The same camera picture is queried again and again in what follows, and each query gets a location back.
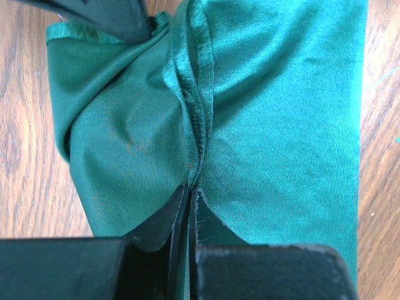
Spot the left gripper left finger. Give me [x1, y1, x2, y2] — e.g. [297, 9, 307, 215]
[1, 185, 189, 299]

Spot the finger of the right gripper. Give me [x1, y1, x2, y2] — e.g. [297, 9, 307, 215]
[23, 0, 152, 44]

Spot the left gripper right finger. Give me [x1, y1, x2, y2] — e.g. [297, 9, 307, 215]
[189, 187, 356, 299]

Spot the dark green cloth napkin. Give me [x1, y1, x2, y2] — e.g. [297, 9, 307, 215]
[46, 1, 368, 289]

